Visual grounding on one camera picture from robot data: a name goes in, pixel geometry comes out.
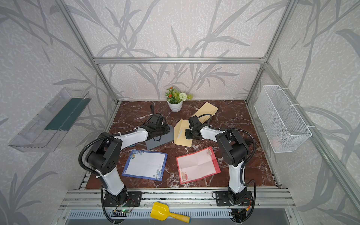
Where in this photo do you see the cream yellow envelope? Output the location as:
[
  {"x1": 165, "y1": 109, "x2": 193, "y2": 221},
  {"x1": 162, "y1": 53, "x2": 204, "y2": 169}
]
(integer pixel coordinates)
[
  {"x1": 193, "y1": 102, "x2": 218, "y2": 123},
  {"x1": 174, "y1": 119, "x2": 192, "y2": 147}
]

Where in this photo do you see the red bordered pink letter paper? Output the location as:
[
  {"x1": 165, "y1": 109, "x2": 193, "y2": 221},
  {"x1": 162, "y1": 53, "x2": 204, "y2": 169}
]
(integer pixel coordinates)
[{"x1": 176, "y1": 147, "x2": 221, "y2": 184}]

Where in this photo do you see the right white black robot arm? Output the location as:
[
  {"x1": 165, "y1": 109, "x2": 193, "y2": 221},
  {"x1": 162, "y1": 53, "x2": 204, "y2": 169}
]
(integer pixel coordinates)
[{"x1": 185, "y1": 113, "x2": 257, "y2": 204}]

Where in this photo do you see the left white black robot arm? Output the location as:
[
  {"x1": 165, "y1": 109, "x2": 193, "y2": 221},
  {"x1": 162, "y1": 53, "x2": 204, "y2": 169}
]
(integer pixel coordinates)
[{"x1": 78, "y1": 114, "x2": 170, "y2": 202}]

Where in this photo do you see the grey-blue paper envelope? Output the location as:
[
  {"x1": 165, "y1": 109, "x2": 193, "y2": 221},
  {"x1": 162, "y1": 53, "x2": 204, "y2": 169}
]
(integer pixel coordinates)
[{"x1": 145, "y1": 132, "x2": 174, "y2": 150}]

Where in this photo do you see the blue floral letter paper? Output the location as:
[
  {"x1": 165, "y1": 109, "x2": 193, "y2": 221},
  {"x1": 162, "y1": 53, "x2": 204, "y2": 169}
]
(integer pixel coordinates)
[{"x1": 122, "y1": 150, "x2": 168, "y2": 181}]

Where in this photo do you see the white ribbed flower pot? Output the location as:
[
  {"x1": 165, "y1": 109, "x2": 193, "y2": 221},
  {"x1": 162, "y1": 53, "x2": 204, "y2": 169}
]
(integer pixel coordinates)
[{"x1": 168, "y1": 101, "x2": 183, "y2": 113}]

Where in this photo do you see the artificial flower plant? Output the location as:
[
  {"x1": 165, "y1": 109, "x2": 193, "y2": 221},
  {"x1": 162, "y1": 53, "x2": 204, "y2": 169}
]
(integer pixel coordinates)
[{"x1": 166, "y1": 87, "x2": 193, "y2": 104}]

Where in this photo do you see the yellow plastic scoop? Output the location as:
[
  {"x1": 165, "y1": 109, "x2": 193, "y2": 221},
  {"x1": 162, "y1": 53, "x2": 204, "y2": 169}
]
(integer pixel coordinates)
[{"x1": 151, "y1": 202, "x2": 190, "y2": 223}]

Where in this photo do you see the green circuit board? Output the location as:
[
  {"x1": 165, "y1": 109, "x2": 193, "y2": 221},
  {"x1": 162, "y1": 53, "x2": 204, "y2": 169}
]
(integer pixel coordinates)
[{"x1": 112, "y1": 209, "x2": 133, "y2": 217}]

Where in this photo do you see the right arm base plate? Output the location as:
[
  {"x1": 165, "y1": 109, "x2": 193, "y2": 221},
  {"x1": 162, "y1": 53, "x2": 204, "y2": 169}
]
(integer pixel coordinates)
[{"x1": 213, "y1": 190, "x2": 254, "y2": 208}]

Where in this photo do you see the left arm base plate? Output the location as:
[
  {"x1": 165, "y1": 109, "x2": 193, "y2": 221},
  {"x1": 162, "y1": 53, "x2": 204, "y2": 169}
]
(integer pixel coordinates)
[{"x1": 102, "y1": 191, "x2": 142, "y2": 207}]

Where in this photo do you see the white wire mesh basket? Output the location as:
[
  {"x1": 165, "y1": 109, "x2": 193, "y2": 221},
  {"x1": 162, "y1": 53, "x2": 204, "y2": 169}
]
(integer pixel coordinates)
[{"x1": 255, "y1": 85, "x2": 312, "y2": 153}]

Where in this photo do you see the clear acrylic wall shelf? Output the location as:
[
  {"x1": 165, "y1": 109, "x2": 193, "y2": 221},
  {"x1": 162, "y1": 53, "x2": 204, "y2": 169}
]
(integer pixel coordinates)
[{"x1": 8, "y1": 88, "x2": 91, "y2": 152}]

